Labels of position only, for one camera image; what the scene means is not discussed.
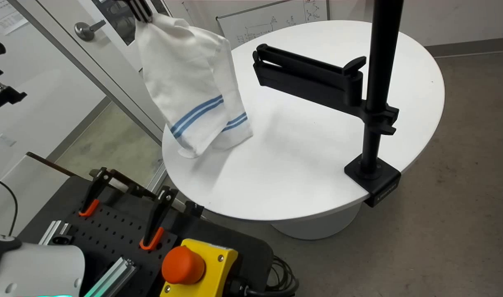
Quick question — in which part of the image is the aluminium extrusion bar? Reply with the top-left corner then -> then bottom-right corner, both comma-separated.
38,218 -> 73,248
85,256 -> 139,297

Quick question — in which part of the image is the white paper notice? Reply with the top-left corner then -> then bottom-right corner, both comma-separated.
0,0 -> 30,37

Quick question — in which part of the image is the white towel with blue stripes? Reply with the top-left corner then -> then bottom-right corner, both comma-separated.
136,12 -> 254,161

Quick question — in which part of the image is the black cable bundle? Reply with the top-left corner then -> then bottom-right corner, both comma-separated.
241,256 -> 301,297

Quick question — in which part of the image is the black camera stand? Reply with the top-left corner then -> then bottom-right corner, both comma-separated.
0,42 -> 30,118

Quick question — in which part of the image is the white and grey device housing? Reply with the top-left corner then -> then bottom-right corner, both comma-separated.
0,233 -> 88,297

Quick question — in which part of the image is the brown wooden strip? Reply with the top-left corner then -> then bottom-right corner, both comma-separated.
25,151 -> 94,184

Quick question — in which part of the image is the floor-standing whiteboard with scribbles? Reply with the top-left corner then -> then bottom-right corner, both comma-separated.
215,0 -> 332,52

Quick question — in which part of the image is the yellow emergency stop red button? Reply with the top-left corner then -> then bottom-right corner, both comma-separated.
159,238 -> 241,297

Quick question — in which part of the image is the grey door with window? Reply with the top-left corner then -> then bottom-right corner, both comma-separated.
9,0 -> 174,142

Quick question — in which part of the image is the black clamp-on pole stand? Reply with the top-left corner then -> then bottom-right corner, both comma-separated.
343,0 -> 408,210

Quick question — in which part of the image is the silver door handle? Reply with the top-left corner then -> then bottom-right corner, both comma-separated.
73,19 -> 108,43

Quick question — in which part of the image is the black clamp with orange handle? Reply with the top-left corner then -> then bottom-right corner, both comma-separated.
76,166 -> 114,222
139,185 -> 180,255

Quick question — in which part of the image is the black perforated board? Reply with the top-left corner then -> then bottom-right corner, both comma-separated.
19,174 -> 276,297

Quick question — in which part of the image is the thin black cable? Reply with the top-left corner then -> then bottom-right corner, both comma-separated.
0,172 -> 20,238

